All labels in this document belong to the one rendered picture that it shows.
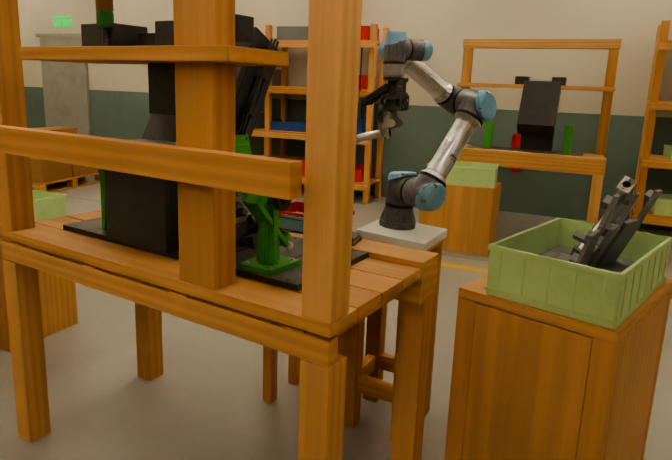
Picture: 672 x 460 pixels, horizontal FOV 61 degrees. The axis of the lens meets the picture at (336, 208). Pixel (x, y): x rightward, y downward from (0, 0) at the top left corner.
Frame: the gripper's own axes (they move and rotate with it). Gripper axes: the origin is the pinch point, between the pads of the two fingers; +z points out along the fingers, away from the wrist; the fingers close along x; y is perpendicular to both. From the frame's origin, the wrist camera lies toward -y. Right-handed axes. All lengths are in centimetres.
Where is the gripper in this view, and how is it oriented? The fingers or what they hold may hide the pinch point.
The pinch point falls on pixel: (385, 133)
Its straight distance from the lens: 207.9
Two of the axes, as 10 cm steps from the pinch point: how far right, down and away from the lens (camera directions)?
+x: 5.3, -1.6, 8.3
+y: 8.5, 1.4, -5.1
